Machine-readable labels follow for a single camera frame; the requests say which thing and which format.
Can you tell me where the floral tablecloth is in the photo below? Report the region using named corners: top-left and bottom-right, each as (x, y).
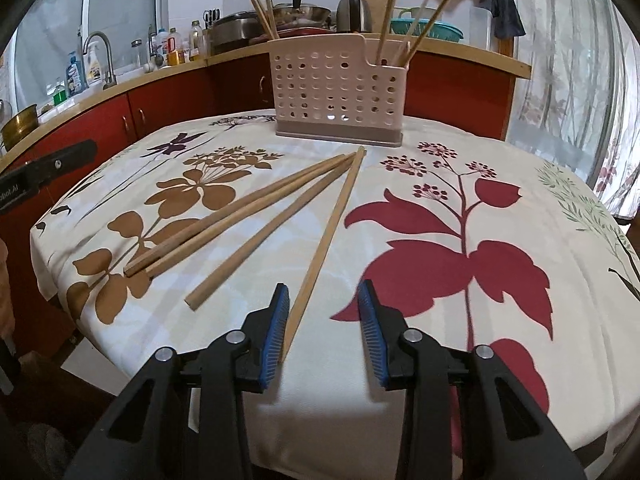
top-left (30, 110), bottom-right (640, 480)

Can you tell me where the person's left forearm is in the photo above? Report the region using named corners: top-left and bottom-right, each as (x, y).
top-left (0, 237), bottom-right (15, 328)

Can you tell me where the pink perforated utensil holder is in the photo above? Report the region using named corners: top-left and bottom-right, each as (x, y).
top-left (269, 35), bottom-right (416, 148)

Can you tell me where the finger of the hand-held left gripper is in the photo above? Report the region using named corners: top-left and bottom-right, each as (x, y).
top-left (29, 140), bottom-right (99, 182)

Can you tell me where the green mug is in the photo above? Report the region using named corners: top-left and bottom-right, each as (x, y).
top-left (395, 6), bottom-right (436, 21)

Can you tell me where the clear plastic pitcher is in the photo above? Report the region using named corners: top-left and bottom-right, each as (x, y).
top-left (470, 6), bottom-right (493, 52)

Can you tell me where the steel wok with lid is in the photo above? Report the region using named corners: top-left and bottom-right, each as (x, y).
top-left (270, 0), bottom-right (333, 28)

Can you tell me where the brass pot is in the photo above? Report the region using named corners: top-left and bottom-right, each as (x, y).
top-left (0, 104), bottom-right (41, 151)

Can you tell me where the blue dish soap bottle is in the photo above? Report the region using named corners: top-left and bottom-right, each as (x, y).
top-left (65, 51), bottom-right (83, 97)

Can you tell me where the steel kitchen faucet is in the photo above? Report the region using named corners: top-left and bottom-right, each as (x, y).
top-left (81, 31), bottom-right (118, 91)

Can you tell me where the white spray bottle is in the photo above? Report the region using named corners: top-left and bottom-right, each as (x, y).
top-left (85, 42), bottom-right (103, 86)

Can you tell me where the cooking oil bottle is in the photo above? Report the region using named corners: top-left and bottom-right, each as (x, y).
top-left (189, 20), bottom-right (206, 62)

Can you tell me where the steel electric kettle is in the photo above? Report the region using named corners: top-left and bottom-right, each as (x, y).
top-left (336, 0), bottom-right (373, 33)

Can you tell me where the teal plastic colander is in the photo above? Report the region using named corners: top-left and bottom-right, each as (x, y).
top-left (389, 17), bottom-right (465, 43)

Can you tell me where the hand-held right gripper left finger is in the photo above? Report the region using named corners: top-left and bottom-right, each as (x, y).
top-left (65, 282), bottom-right (292, 480)

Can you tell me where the wooden cutting board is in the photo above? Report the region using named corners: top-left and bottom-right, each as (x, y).
top-left (342, 0), bottom-right (396, 31)

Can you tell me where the patterned sheer curtain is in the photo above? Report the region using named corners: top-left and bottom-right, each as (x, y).
top-left (510, 0), bottom-right (640, 221)

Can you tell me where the sliding window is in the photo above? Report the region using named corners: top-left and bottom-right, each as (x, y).
top-left (10, 0), bottom-right (166, 106)

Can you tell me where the red induction cooker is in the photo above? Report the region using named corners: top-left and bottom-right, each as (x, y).
top-left (248, 24), bottom-right (335, 45)

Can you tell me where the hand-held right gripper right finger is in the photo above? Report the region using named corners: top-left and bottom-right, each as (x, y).
top-left (356, 279), bottom-right (587, 480)

